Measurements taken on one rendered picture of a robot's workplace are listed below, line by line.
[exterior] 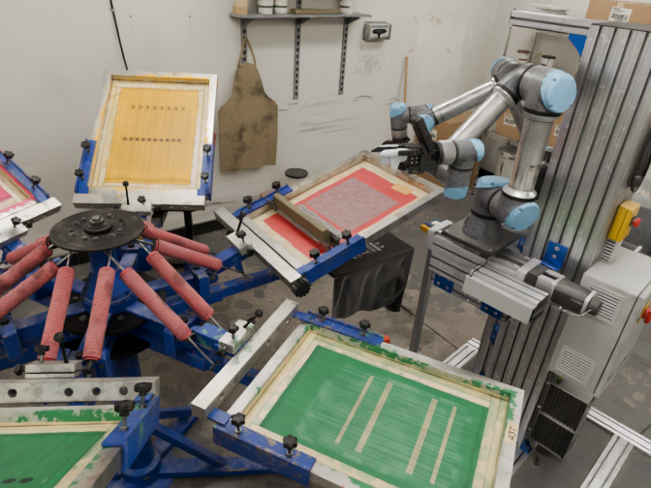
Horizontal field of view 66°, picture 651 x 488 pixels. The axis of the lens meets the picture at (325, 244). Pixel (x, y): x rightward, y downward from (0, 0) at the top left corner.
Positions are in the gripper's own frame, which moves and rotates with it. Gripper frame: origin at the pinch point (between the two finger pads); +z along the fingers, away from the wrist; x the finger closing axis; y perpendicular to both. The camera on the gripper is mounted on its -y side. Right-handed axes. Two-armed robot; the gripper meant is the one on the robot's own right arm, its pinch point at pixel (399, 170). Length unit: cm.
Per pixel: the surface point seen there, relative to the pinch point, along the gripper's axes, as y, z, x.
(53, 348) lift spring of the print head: 32, -30, -161
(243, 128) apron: -195, 39, 5
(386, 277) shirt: 22, 35, -32
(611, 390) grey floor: 94, 152, 72
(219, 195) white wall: -200, 88, -31
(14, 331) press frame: 7, -25, -171
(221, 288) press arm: 1, 7, -102
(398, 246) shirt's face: 16.4, 27.6, -18.0
